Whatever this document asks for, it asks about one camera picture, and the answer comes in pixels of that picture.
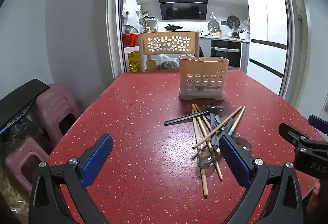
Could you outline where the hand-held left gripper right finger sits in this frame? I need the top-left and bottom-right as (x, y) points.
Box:
(219, 134), (304, 224)

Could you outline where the silver door frame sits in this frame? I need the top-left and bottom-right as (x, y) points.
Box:
(106, 0), (309, 102)

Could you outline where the yellow printed bag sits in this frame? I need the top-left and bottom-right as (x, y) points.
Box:
(127, 51), (140, 73)

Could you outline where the pink plastic stool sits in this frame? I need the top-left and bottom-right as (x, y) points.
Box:
(5, 137), (49, 193)
(34, 83), (83, 143)

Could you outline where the beige flower-cutout storage cart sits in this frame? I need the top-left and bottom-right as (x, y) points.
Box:
(138, 31), (200, 72)

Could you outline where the dark plastic bag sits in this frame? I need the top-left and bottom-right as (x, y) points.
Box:
(0, 117), (44, 148)

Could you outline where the white spice rack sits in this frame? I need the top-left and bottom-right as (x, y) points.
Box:
(139, 16), (158, 33)

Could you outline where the beige plastic utensil holder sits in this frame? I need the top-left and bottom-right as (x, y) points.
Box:
(179, 55), (229, 100)

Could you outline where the metal spoon with black handle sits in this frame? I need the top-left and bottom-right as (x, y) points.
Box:
(164, 104), (223, 126)

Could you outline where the large metal bowl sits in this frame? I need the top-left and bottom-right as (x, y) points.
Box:
(122, 24), (136, 35)

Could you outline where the bag of green vegetables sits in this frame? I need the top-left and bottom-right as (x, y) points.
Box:
(156, 54), (180, 70)

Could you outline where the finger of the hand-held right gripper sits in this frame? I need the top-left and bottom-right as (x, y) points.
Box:
(279, 122), (312, 149)
(308, 114), (328, 130)

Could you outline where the black built-in oven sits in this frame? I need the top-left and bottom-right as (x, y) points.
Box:
(210, 39), (242, 69)

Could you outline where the black range hood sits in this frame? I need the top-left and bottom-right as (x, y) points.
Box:
(158, 0), (209, 21)

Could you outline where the black flat object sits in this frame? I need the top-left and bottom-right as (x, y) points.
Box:
(0, 79), (50, 128)

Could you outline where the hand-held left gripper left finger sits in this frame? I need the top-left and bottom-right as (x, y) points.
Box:
(28, 133), (114, 224)

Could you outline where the white refrigerator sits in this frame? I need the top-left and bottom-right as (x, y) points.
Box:
(247, 0), (290, 95)

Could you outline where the red plastic basket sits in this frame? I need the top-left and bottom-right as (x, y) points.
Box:
(122, 33), (139, 48)

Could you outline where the person's right hand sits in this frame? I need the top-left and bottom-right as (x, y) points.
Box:
(308, 180), (321, 212)

